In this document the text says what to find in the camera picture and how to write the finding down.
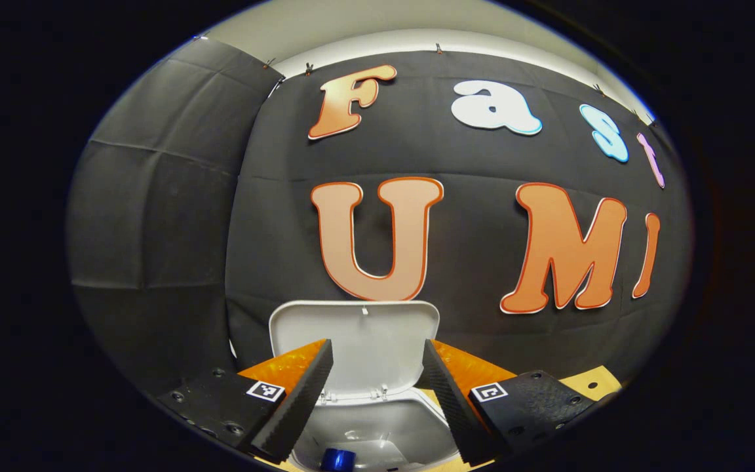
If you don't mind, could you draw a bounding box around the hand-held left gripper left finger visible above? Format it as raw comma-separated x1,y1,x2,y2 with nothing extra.
158,339,334,464

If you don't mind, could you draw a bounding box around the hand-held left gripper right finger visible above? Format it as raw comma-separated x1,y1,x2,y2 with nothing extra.
422,339,596,467

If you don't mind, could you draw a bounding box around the blue pop can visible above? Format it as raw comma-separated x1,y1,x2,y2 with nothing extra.
320,448,357,471

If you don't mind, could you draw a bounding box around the white desktop garbage bin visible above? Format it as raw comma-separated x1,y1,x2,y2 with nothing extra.
269,300,463,472

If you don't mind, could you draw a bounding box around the wooden desktop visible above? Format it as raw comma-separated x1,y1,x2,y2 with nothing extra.
271,365,622,472

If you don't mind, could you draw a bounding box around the black backdrop cloth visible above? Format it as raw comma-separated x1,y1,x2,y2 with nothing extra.
66,36,693,420

